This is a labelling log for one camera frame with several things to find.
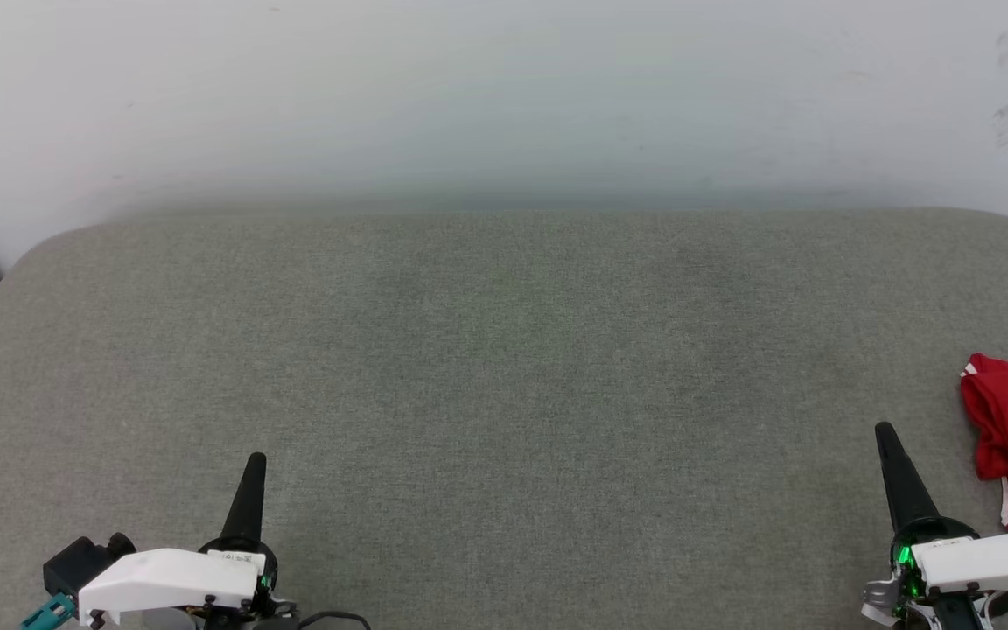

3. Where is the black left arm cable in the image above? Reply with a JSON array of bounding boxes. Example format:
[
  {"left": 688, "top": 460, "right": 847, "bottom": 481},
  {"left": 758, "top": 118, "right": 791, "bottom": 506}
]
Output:
[{"left": 297, "top": 610, "right": 372, "bottom": 630}]

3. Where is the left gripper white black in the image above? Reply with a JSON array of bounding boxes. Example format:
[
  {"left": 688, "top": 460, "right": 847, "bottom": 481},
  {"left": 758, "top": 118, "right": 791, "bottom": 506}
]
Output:
[{"left": 77, "top": 451, "right": 300, "bottom": 630}]

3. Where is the teal left camera connector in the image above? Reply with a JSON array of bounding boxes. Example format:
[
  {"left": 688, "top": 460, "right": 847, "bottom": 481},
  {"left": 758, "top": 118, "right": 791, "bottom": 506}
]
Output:
[{"left": 20, "top": 593, "right": 77, "bottom": 630}]

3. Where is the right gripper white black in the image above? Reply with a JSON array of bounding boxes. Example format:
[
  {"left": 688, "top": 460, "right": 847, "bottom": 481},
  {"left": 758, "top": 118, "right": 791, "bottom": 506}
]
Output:
[{"left": 860, "top": 421, "right": 1008, "bottom": 630}]

